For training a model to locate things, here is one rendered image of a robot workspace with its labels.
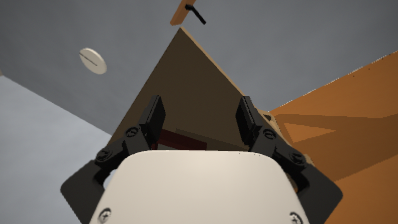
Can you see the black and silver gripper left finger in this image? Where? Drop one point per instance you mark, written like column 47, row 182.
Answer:
column 84, row 188

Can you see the dark red rectangular frame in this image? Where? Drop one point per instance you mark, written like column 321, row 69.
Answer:
column 172, row 141

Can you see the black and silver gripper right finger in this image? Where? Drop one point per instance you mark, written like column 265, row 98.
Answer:
column 317, row 194

